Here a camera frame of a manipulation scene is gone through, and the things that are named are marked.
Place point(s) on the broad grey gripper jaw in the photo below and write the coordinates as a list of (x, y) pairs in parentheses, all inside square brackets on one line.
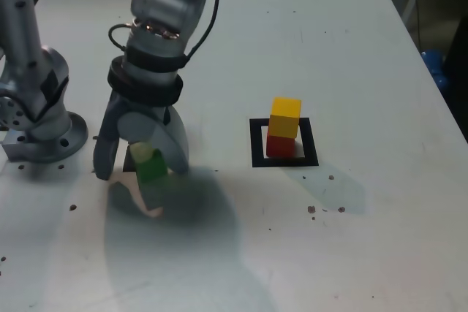
[(172, 140)]

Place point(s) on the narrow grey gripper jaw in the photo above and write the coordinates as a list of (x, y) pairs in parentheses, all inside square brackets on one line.
[(104, 144)]

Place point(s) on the green cube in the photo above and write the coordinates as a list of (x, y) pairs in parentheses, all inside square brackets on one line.
[(151, 169)]

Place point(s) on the red cube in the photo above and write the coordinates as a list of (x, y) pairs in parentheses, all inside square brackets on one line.
[(279, 147)]

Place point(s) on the yellow cube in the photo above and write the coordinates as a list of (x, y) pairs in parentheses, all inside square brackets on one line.
[(284, 118)]

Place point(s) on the black tape square outline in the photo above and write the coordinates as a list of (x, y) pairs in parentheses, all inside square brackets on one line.
[(256, 144)]

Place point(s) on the black tape strip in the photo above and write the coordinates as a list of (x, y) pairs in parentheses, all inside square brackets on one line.
[(128, 164)]

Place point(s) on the blue plastic object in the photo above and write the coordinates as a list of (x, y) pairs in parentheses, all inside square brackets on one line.
[(433, 63)]

